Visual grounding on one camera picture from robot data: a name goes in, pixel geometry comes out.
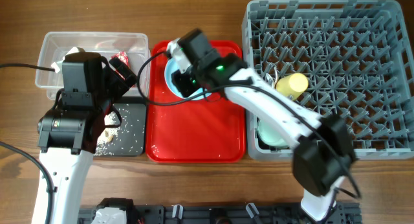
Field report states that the black waste bin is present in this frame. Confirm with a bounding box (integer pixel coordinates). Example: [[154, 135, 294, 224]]
[[93, 95, 148, 157]]

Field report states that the green bowl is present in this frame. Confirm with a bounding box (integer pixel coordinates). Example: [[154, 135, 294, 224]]
[[257, 120, 288, 148]]

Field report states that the white napkin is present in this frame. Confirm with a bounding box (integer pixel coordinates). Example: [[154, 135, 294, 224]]
[[51, 47, 85, 73]]

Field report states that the rice and peanut waste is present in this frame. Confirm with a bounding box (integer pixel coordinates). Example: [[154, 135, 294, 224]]
[[95, 102, 145, 155]]

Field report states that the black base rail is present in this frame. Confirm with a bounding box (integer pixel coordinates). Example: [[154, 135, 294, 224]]
[[77, 203, 362, 224]]

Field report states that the white plastic fork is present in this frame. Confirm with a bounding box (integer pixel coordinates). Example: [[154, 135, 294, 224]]
[[265, 66, 278, 87]]

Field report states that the red plastic tray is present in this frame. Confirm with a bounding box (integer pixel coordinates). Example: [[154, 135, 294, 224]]
[[145, 40, 246, 164]]

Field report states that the red strawberry cake wrapper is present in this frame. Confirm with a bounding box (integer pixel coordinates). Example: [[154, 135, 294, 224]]
[[109, 51, 130, 80]]

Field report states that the yellow cup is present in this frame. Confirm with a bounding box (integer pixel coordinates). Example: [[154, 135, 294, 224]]
[[276, 73, 309, 100]]

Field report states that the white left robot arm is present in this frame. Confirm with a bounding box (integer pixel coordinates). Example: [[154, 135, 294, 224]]
[[32, 52, 136, 223]]

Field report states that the light blue plate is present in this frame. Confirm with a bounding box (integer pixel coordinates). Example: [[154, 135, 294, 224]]
[[164, 59, 204, 99]]

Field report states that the grey dishwasher rack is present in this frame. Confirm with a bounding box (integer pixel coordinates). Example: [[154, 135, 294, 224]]
[[241, 0, 413, 160]]

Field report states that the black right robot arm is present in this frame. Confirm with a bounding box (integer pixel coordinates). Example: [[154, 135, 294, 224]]
[[166, 48, 356, 222]]

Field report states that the clear plastic storage box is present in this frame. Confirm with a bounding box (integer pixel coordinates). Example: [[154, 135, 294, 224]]
[[35, 32, 150, 100]]

